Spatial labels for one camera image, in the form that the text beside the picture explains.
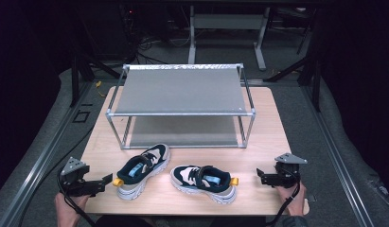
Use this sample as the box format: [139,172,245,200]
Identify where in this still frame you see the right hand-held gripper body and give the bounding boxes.
[260,152,309,189]

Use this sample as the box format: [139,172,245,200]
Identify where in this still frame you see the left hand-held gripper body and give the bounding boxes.
[58,156,105,198]

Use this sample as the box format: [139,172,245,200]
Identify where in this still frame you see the navy beige sneaker yellow tab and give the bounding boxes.
[112,143,171,201]
[169,165,239,205]

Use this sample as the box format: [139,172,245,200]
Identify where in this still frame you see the grey metal shoe rack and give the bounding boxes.
[105,62,256,150]

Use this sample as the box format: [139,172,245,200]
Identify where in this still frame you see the person's right hand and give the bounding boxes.
[274,182,310,218]

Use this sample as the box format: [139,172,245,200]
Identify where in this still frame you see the person's left hand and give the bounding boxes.
[54,192,92,227]

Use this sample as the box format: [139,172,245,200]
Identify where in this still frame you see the yellow tag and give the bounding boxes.
[95,80,107,98]

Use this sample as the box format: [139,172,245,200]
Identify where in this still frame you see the black metal stand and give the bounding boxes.
[69,51,122,108]
[265,9,323,112]

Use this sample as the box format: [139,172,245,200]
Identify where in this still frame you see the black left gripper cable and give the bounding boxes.
[57,168,97,227]

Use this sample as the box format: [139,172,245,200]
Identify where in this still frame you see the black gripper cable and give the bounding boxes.
[57,168,97,227]
[266,172,302,227]

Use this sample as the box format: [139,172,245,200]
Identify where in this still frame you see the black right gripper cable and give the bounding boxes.
[266,172,302,227]

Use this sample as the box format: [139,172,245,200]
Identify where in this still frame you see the grey floor rail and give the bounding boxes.
[0,83,94,227]
[302,84,376,227]

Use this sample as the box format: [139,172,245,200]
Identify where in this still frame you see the black floor cables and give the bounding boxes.
[129,31,191,65]

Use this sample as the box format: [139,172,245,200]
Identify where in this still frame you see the grey metal table frame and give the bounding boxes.
[186,4,272,72]

